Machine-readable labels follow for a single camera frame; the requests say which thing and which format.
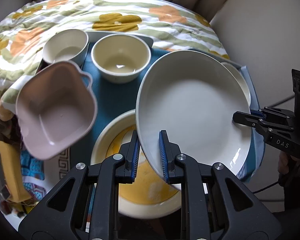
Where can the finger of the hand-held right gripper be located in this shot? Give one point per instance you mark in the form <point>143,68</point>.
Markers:
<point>247,120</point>
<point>257,112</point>

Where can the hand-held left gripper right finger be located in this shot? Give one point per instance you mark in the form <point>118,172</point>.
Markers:
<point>163,155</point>

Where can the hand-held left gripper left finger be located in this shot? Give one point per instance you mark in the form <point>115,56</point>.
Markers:
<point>135,160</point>

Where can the yellow patterned plate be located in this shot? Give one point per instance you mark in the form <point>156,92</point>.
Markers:
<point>150,188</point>

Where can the large white plate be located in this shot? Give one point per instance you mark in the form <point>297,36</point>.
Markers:
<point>190,105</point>

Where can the pink square bowl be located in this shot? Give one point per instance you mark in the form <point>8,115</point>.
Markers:
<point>55,110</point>

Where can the cream ceramic bowl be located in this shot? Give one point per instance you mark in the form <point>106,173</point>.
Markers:
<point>120,60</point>
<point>65,47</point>

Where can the person's right hand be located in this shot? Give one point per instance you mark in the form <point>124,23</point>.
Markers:
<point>282,163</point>

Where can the small white plate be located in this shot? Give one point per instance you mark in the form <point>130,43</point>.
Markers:
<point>240,80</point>

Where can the blue patterned tablecloth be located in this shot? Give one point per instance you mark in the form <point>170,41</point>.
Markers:
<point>162,55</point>

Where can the colourful patterned tea towel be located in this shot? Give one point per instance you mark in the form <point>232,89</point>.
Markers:
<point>30,166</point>

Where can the yellow plastic object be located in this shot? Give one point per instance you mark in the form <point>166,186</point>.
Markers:
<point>11,170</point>

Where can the floral striped blanket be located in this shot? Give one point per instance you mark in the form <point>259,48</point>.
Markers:
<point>65,17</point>

